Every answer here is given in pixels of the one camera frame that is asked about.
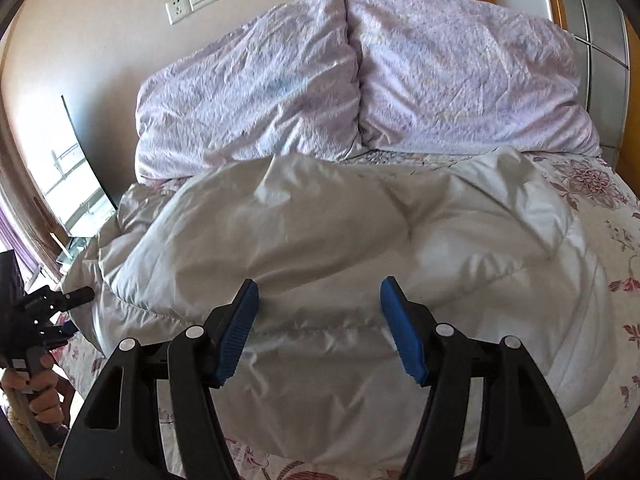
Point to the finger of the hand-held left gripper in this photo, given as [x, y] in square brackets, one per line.
[77, 295]
[64, 331]

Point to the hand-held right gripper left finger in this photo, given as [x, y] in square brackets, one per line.
[235, 335]

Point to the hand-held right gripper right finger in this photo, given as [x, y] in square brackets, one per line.
[402, 330]

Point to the white puffer jacket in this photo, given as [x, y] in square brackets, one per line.
[325, 225]

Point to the person's left hand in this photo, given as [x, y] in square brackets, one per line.
[42, 400]

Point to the cluttered side table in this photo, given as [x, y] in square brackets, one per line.
[75, 252]

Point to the purple curtain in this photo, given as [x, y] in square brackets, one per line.
[17, 230]

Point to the floral bed sheet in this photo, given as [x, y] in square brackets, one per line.
[610, 220]

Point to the lilac crinkled pillow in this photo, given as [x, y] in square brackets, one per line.
[465, 75]
[250, 95]

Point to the white wall socket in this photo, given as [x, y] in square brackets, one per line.
[177, 11]

